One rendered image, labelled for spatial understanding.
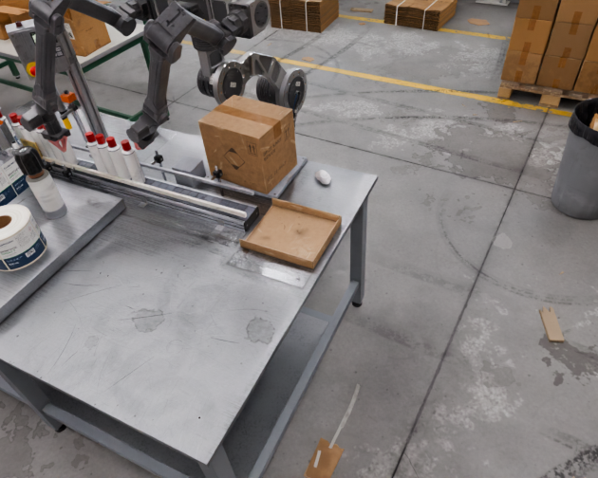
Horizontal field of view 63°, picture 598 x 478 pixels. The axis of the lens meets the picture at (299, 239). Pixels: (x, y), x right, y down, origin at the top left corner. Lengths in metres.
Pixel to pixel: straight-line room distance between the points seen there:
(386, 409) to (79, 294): 1.39
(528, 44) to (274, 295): 3.28
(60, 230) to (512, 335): 2.12
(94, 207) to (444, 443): 1.76
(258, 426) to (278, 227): 0.80
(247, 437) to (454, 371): 1.03
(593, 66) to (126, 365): 3.86
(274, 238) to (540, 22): 3.06
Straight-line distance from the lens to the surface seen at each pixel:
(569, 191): 3.33
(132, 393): 1.55
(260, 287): 1.67
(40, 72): 2.05
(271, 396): 2.13
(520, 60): 4.46
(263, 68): 2.42
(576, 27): 4.34
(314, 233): 1.83
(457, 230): 3.13
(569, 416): 2.53
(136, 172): 2.13
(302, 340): 2.26
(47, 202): 2.11
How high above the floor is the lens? 2.09
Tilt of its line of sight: 44 degrees down
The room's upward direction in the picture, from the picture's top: 5 degrees counter-clockwise
